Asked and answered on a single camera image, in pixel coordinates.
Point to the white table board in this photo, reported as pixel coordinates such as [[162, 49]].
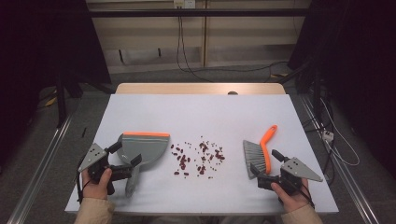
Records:
[[202, 115]]

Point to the person's left hand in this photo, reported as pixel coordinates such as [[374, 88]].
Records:
[[96, 190]]

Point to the red beans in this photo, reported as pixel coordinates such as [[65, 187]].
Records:
[[182, 161]]

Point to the black wall bracket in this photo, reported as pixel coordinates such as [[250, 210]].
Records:
[[120, 56], [159, 52]]

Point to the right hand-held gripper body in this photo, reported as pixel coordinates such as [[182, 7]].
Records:
[[295, 169]]

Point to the aluminium floor rail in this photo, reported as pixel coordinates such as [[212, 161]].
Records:
[[358, 199], [37, 174]]

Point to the black metal stand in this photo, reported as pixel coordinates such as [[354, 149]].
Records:
[[60, 102], [317, 93]]

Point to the person's right hand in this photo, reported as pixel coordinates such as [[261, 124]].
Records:
[[295, 202]]

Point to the white wall socket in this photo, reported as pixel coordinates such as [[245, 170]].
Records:
[[183, 3]]

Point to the white power strip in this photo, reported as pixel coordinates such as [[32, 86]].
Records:
[[328, 135]]

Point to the black curtain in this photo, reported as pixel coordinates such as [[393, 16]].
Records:
[[37, 37], [358, 46]]

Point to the person's legs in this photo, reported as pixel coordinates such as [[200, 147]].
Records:
[[202, 220]]

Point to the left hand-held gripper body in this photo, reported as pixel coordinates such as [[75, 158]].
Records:
[[93, 155]]

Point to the yellow floor tape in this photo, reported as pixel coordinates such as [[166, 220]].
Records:
[[279, 75], [50, 101]]

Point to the grey dustpan with orange edge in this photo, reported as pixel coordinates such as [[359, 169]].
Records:
[[146, 149]]

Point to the black horizontal bar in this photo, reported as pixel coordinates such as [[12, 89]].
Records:
[[218, 12]]

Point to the light wooden table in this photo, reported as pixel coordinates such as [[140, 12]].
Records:
[[186, 88]]

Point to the dark round table cap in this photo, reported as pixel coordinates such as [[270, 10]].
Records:
[[232, 93]]

